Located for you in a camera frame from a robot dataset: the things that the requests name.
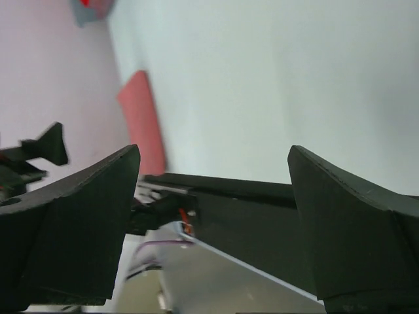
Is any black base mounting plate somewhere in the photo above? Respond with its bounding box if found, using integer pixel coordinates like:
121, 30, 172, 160
137, 173, 320, 302

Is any teal plastic basin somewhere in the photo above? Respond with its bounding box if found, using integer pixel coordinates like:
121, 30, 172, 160
69, 0, 115, 27

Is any folded pink t-shirt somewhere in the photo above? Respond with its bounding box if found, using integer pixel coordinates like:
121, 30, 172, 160
117, 71, 166, 176

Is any magenta crumpled t-shirt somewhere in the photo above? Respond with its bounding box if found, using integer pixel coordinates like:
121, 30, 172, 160
81, 0, 115, 14

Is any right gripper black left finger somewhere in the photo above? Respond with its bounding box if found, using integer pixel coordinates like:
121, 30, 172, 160
1, 145, 140, 311

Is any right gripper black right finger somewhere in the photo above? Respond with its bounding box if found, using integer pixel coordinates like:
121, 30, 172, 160
287, 145, 418, 313

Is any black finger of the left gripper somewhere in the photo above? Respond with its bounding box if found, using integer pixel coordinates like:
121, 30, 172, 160
20, 122, 68, 166

